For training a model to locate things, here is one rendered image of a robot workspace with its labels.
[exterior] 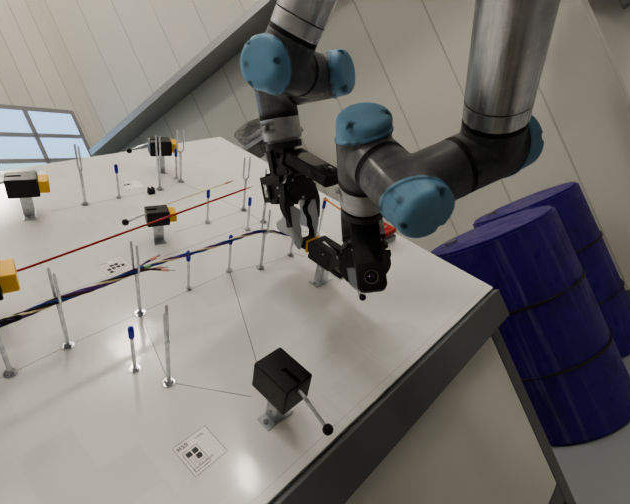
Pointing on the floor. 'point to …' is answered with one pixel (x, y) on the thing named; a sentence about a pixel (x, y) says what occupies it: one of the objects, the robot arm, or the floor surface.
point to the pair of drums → (558, 309)
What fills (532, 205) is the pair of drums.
